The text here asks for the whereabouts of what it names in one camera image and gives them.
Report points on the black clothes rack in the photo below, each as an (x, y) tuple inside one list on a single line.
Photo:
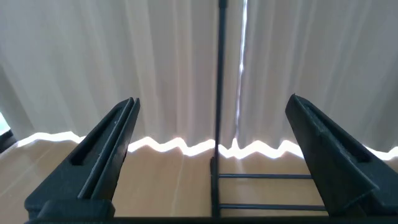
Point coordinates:
[(220, 93)]

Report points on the window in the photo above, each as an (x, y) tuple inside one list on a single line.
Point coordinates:
[(6, 141)]

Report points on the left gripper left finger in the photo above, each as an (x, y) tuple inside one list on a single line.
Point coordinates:
[(68, 189)]

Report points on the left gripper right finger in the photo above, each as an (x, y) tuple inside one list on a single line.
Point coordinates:
[(335, 180)]

